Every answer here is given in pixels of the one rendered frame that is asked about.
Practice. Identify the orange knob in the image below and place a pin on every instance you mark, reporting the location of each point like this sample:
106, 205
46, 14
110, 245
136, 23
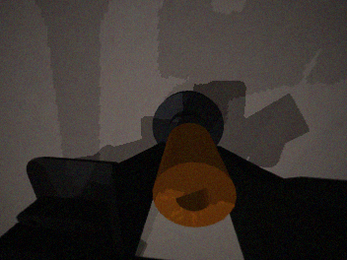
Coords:
193, 187

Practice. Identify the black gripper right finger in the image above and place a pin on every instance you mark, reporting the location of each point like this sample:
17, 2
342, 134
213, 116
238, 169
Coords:
270, 209

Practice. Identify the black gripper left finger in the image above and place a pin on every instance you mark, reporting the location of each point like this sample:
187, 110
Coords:
126, 187

